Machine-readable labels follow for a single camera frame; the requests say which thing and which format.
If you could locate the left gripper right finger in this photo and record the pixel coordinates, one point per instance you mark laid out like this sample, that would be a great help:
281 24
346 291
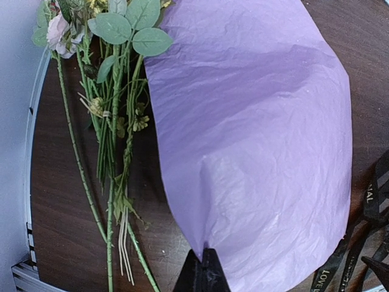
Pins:
380 269

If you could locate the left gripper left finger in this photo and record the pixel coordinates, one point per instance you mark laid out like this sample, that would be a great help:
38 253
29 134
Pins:
204 275

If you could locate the black printed ribbon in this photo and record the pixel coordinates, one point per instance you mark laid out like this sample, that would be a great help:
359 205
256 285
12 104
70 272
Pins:
372 218

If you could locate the purple wrapping paper sheet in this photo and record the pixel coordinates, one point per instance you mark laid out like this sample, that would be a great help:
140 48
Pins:
253 119

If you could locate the fake flower bunch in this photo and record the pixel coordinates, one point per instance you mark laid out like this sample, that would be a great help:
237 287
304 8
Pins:
110 40

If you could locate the front aluminium rail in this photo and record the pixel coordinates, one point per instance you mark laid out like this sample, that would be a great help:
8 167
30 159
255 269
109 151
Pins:
25 273

